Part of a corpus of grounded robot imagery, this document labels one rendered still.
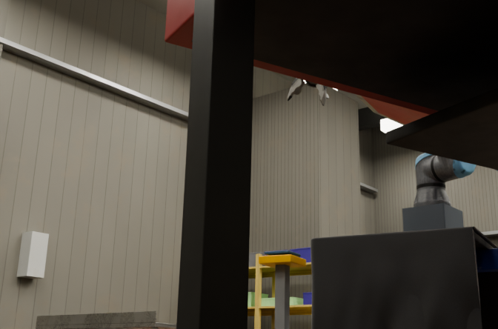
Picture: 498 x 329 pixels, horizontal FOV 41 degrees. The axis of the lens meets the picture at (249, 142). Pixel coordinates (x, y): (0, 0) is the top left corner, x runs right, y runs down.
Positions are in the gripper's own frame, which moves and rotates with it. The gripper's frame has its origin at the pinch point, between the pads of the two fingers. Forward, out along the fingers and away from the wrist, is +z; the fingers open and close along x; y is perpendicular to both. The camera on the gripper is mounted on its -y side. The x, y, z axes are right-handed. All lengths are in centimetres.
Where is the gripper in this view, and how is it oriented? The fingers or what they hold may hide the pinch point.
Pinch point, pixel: (304, 102)
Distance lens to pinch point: 244.4
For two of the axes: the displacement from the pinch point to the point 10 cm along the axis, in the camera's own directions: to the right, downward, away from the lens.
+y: 4.9, 2.8, 8.2
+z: -2.8, 9.5, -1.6
